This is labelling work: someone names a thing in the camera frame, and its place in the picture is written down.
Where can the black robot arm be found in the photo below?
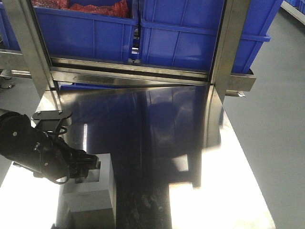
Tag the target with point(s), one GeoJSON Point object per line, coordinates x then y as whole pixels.
{"type": "Point", "coordinates": [18, 139]}

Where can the stainless steel shelf frame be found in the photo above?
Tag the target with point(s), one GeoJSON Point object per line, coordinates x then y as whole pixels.
{"type": "Point", "coordinates": [33, 60]}

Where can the blue plastic bin right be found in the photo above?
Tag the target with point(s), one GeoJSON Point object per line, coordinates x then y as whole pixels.
{"type": "Point", "coordinates": [182, 33]}

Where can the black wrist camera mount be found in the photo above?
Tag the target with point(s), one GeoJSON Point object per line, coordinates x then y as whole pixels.
{"type": "Point", "coordinates": [53, 122]}

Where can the red bubble wrap material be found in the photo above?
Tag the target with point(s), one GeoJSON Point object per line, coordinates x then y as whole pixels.
{"type": "Point", "coordinates": [116, 8]}

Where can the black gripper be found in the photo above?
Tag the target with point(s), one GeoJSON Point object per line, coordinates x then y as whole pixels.
{"type": "Point", "coordinates": [62, 163]}

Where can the blue bin far left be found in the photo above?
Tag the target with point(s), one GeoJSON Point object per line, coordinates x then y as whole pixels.
{"type": "Point", "coordinates": [6, 31]}

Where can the gray hollow cube base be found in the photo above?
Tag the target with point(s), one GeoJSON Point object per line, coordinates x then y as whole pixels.
{"type": "Point", "coordinates": [91, 202]}

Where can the blue bin with red contents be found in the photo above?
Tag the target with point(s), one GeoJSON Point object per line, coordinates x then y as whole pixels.
{"type": "Point", "coordinates": [81, 34]}

